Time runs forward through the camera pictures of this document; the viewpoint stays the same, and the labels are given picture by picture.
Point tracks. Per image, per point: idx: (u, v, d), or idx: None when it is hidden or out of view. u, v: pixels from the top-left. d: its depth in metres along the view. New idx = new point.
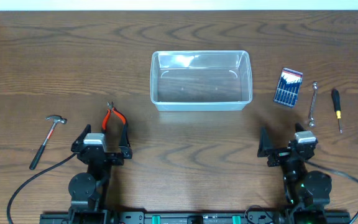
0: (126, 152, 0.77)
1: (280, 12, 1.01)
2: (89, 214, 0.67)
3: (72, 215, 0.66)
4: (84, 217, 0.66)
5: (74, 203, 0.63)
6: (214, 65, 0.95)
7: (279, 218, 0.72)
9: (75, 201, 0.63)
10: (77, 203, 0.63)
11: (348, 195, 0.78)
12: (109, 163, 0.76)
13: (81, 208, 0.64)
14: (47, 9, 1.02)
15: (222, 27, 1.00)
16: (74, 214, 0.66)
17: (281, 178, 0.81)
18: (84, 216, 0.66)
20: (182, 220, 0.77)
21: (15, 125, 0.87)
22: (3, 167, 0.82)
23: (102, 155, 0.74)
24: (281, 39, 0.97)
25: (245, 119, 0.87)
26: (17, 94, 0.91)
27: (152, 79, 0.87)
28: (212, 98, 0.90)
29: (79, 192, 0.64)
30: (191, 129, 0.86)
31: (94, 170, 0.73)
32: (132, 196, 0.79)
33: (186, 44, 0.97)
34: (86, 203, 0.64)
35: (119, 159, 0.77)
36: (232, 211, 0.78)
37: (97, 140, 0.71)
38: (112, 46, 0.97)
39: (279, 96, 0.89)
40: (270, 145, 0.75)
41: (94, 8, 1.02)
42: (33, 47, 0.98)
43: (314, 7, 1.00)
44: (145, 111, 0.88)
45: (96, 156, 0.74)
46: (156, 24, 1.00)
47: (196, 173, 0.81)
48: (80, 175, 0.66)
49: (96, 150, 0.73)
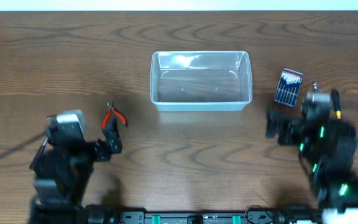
0: (112, 142, 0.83)
1: (280, 13, 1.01)
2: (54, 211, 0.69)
3: (37, 212, 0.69)
4: (48, 213, 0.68)
5: (38, 183, 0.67)
6: (214, 65, 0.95)
7: (279, 217, 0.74)
9: (38, 180, 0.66)
10: (42, 178, 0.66)
11: None
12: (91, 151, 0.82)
13: (48, 195, 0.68)
14: (48, 9, 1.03)
15: (222, 27, 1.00)
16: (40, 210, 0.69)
17: (281, 178, 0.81)
18: (50, 211, 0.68)
20: (182, 219, 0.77)
21: (15, 125, 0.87)
22: (3, 167, 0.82)
23: (78, 132, 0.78)
24: (281, 40, 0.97)
25: (245, 119, 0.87)
26: (17, 94, 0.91)
27: (152, 79, 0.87)
28: (212, 98, 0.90)
29: (46, 171, 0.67)
30: (191, 129, 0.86)
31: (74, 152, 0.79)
32: (132, 196, 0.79)
33: (186, 44, 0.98)
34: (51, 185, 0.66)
35: (102, 148, 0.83)
36: (232, 211, 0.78)
37: (71, 116, 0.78)
38: (112, 46, 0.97)
39: (279, 96, 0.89)
40: (280, 116, 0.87)
41: (94, 8, 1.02)
42: (34, 48, 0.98)
43: (314, 7, 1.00)
44: (145, 111, 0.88)
45: (69, 135, 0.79)
46: (156, 24, 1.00)
47: (196, 173, 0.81)
48: (50, 154, 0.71)
49: (70, 127, 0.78)
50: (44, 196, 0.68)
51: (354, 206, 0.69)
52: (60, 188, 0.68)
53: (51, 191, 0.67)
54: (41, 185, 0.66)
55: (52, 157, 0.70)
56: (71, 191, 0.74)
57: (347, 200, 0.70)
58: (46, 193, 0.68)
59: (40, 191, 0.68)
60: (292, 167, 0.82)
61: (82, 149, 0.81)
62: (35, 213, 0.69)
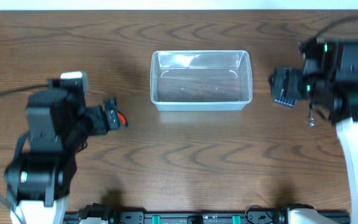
0: (112, 117, 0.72)
1: (281, 12, 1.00)
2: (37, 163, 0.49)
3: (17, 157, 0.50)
4: (27, 166, 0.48)
5: (28, 113, 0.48)
6: (214, 65, 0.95)
7: (279, 217, 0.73)
9: (29, 110, 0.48)
10: (34, 106, 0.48)
11: (347, 195, 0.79)
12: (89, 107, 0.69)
13: (38, 137, 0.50)
14: (47, 8, 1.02)
15: (222, 27, 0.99)
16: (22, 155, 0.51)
17: (281, 178, 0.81)
18: (30, 163, 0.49)
20: (182, 220, 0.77)
21: (15, 125, 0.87)
22: (2, 167, 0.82)
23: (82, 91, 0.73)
24: (281, 39, 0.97)
25: (245, 119, 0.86)
26: (16, 94, 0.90)
27: (152, 79, 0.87)
28: (212, 98, 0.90)
29: (42, 99, 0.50)
30: (191, 129, 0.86)
31: None
32: (132, 196, 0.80)
33: (186, 44, 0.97)
34: (46, 114, 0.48)
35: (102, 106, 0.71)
36: (232, 211, 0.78)
37: (76, 74, 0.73)
38: (111, 46, 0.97)
39: (279, 96, 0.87)
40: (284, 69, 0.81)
41: (94, 7, 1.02)
42: (33, 47, 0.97)
43: (315, 7, 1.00)
44: (145, 111, 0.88)
45: None
46: (156, 23, 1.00)
47: (196, 173, 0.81)
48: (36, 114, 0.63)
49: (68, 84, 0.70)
50: (36, 140, 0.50)
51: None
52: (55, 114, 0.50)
53: (41, 126, 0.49)
54: (33, 116, 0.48)
55: (51, 88, 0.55)
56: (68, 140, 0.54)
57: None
58: (37, 132, 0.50)
59: (32, 134, 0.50)
60: (292, 167, 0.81)
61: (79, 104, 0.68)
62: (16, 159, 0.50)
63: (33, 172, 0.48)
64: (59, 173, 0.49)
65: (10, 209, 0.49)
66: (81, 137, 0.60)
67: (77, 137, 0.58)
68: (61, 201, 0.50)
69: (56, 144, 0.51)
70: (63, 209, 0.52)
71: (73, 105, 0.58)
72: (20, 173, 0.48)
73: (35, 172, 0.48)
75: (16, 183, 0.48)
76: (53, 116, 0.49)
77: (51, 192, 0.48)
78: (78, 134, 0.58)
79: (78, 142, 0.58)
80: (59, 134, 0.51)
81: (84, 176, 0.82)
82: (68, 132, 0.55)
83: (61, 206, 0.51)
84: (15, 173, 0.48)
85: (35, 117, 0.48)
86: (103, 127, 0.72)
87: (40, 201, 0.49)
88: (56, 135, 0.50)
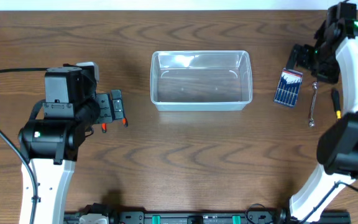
0: (117, 107, 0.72)
1: (281, 12, 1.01)
2: (50, 126, 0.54)
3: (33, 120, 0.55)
4: (41, 127, 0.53)
5: (47, 79, 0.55)
6: (214, 65, 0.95)
7: (281, 214, 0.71)
9: (48, 76, 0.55)
10: (53, 74, 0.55)
11: (347, 195, 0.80)
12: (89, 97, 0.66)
13: (53, 103, 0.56)
14: (47, 9, 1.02)
15: (222, 27, 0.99)
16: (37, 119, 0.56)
17: (281, 178, 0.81)
18: (44, 126, 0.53)
20: (182, 220, 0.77)
21: (15, 125, 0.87)
22: (2, 167, 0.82)
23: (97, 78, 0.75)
24: (281, 39, 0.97)
25: (245, 119, 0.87)
26: (16, 94, 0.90)
27: (153, 79, 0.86)
28: (212, 98, 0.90)
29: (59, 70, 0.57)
30: (191, 128, 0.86)
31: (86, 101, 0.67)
32: (132, 196, 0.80)
33: (186, 44, 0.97)
34: (63, 80, 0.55)
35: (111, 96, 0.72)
36: (232, 211, 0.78)
37: (87, 63, 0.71)
38: (112, 46, 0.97)
39: (279, 96, 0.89)
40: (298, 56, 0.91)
41: (94, 7, 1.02)
42: (33, 47, 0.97)
43: (314, 7, 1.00)
44: (145, 111, 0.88)
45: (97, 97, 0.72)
46: (156, 24, 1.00)
47: (196, 173, 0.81)
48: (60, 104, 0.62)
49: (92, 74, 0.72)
50: (51, 106, 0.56)
51: None
52: (71, 83, 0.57)
53: (58, 93, 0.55)
54: (51, 83, 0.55)
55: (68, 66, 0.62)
56: (80, 112, 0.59)
57: None
58: (52, 99, 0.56)
59: (46, 101, 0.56)
60: (293, 167, 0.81)
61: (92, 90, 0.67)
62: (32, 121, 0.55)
63: (46, 132, 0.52)
64: (69, 135, 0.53)
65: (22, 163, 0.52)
66: (91, 112, 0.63)
67: (88, 114, 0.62)
68: (69, 162, 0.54)
69: (68, 109, 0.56)
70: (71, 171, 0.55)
71: (87, 82, 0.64)
72: (34, 132, 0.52)
73: (49, 131, 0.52)
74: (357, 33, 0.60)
75: (31, 140, 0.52)
76: (68, 83, 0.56)
77: (61, 151, 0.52)
78: (88, 112, 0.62)
79: (87, 119, 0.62)
80: (72, 101, 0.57)
81: (84, 176, 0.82)
82: (80, 106, 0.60)
83: (69, 167, 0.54)
84: (30, 132, 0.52)
85: (52, 83, 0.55)
86: (109, 115, 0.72)
87: (51, 158, 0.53)
88: (69, 101, 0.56)
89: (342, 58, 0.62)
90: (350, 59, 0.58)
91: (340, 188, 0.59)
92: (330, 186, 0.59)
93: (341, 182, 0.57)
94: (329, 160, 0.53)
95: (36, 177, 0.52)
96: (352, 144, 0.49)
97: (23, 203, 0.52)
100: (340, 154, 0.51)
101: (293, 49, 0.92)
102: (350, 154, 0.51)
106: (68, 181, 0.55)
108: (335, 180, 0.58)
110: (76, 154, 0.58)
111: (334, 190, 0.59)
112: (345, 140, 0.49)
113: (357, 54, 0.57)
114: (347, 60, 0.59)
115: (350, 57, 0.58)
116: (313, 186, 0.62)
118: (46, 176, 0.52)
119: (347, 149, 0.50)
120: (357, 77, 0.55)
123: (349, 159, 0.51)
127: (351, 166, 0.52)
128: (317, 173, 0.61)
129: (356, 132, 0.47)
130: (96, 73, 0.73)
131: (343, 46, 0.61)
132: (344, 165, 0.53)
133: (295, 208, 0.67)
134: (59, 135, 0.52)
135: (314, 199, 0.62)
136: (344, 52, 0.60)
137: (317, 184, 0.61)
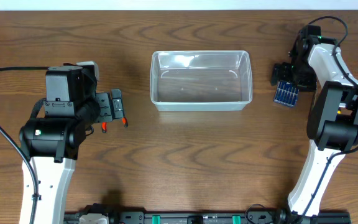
0: (117, 106, 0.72)
1: (281, 12, 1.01)
2: (50, 124, 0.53)
3: (34, 118, 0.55)
4: (41, 126, 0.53)
5: (48, 78, 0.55)
6: (214, 65, 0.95)
7: (281, 214, 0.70)
9: (49, 77, 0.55)
10: (53, 73, 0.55)
11: (348, 195, 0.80)
12: (91, 99, 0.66)
13: (53, 102, 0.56)
14: (47, 8, 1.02)
15: (222, 27, 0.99)
16: (38, 118, 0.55)
17: (281, 178, 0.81)
18: (44, 124, 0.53)
20: (182, 220, 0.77)
21: (15, 125, 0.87)
22: (2, 167, 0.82)
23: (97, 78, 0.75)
24: (281, 39, 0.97)
25: (245, 119, 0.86)
26: (15, 94, 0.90)
27: (152, 79, 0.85)
28: (212, 98, 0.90)
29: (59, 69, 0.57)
30: (191, 129, 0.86)
31: (91, 100, 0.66)
32: (132, 196, 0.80)
33: (186, 44, 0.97)
34: (64, 79, 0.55)
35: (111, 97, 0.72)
36: (232, 211, 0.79)
37: (89, 62, 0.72)
38: (111, 46, 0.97)
39: (279, 96, 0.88)
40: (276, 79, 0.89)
41: (93, 7, 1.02)
42: (33, 47, 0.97)
43: (314, 7, 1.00)
44: (145, 111, 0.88)
45: None
46: (156, 24, 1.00)
47: (196, 173, 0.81)
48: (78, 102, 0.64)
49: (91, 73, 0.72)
50: (51, 104, 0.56)
51: (325, 43, 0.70)
52: (71, 82, 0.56)
53: (59, 92, 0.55)
54: (52, 81, 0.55)
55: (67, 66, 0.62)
56: (82, 110, 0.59)
57: (321, 38, 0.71)
58: (53, 98, 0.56)
59: (47, 99, 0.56)
60: (293, 167, 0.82)
61: (96, 88, 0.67)
62: (33, 119, 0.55)
63: (46, 130, 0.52)
64: (70, 134, 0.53)
65: (23, 162, 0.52)
66: (91, 112, 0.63)
67: (89, 112, 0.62)
68: (70, 160, 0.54)
69: (69, 108, 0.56)
70: (71, 169, 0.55)
71: (87, 81, 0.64)
72: (35, 130, 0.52)
73: (51, 129, 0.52)
74: (322, 42, 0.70)
75: (32, 139, 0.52)
76: (69, 81, 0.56)
77: (61, 149, 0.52)
78: (89, 111, 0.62)
79: (89, 118, 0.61)
80: (73, 99, 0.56)
81: (84, 176, 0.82)
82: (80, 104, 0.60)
83: (69, 165, 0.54)
84: (32, 130, 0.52)
85: (53, 81, 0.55)
86: (109, 114, 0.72)
87: (51, 156, 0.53)
88: (71, 100, 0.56)
89: (312, 63, 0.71)
90: (319, 55, 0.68)
91: (334, 165, 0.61)
92: (324, 163, 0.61)
93: (335, 154, 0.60)
94: (318, 135, 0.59)
95: (36, 175, 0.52)
96: (334, 109, 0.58)
97: (23, 200, 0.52)
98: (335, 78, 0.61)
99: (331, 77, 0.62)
100: (327, 127, 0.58)
101: (274, 68, 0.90)
102: (334, 122, 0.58)
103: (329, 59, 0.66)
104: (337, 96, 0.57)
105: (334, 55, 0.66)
106: (68, 180, 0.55)
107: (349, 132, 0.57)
108: (328, 156, 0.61)
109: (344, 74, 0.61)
110: (76, 152, 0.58)
111: (329, 168, 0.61)
112: (327, 105, 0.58)
113: (324, 51, 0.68)
114: (316, 56, 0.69)
115: (317, 53, 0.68)
116: (308, 170, 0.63)
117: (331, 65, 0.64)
118: (46, 173, 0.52)
119: (330, 117, 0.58)
120: (326, 65, 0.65)
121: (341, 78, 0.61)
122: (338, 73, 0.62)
123: (336, 132, 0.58)
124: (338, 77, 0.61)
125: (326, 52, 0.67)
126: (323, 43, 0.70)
127: (338, 138, 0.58)
128: (309, 156, 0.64)
129: (335, 96, 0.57)
130: (96, 73, 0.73)
131: (311, 52, 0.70)
132: (331, 136, 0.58)
133: (294, 202, 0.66)
134: (60, 134, 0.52)
135: (311, 182, 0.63)
136: (313, 55, 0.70)
137: (311, 165, 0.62)
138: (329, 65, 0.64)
